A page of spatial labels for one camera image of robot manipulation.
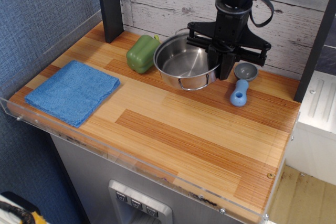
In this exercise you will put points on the dark left shelf post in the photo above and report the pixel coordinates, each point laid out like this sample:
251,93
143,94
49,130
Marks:
112,19

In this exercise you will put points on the dark right shelf post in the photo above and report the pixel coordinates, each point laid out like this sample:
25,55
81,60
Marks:
315,51

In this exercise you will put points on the silver toy fridge cabinet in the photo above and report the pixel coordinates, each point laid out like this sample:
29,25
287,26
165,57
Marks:
90,175

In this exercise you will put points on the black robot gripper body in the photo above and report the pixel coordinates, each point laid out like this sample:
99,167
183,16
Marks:
229,33

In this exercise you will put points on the folded blue cloth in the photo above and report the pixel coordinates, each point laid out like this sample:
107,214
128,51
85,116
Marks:
73,93

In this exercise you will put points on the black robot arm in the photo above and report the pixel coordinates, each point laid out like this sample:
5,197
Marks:
239,4

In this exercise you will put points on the stainless steel pot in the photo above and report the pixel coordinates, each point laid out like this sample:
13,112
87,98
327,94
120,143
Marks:
183,66

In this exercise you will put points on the clear acrylic table guard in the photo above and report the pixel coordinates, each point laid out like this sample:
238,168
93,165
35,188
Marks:
194,142

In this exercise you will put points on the white side cabinet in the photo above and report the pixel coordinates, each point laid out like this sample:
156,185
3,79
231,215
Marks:
311,148

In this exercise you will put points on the black yellow bag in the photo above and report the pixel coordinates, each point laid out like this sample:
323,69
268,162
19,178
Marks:
15,209

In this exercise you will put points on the green toy bell pepper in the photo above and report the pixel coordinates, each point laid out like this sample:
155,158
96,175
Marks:
140,56

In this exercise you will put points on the silver dispenser button panel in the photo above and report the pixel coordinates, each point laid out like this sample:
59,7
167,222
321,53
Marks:
136,204

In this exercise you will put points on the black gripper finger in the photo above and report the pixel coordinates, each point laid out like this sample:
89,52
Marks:
214,57
228,60

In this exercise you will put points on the dark shelf post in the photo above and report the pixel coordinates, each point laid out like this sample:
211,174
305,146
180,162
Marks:
315,51
112,19

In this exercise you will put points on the blue grey toy scoop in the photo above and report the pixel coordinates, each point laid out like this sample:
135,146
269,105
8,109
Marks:
244,73

